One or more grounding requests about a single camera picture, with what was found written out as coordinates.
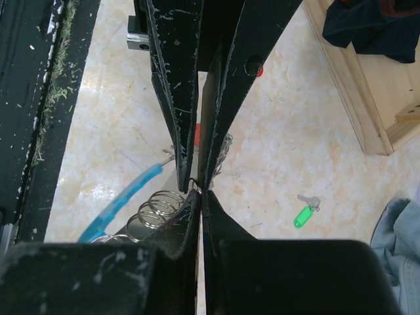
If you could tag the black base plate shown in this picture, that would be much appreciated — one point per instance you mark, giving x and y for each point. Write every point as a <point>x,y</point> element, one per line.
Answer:
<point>44,47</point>

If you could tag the wooden clothes rack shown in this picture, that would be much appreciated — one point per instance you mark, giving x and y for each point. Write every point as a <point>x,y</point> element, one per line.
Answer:
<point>380,95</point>

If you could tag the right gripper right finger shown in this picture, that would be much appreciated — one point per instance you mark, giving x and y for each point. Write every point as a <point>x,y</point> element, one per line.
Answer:
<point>218,225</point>

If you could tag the navy basketball jersey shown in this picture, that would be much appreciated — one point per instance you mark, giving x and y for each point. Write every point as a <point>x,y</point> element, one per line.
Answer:
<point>388,28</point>

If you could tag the key with red tag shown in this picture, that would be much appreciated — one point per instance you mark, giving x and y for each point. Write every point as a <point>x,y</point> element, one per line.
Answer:
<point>260,73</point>

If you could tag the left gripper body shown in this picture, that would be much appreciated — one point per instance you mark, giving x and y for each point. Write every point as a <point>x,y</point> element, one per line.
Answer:
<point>203,29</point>

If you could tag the key with green tag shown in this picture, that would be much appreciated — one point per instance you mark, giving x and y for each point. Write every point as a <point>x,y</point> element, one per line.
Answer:
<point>312,206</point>

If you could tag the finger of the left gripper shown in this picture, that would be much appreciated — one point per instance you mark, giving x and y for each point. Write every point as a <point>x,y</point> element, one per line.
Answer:
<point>249,31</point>
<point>174,33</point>

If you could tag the light blue denim cloth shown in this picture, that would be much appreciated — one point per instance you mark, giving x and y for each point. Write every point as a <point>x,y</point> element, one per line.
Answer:
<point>395,241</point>

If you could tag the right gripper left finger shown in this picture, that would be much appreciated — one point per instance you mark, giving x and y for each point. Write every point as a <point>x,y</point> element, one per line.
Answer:
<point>173,286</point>

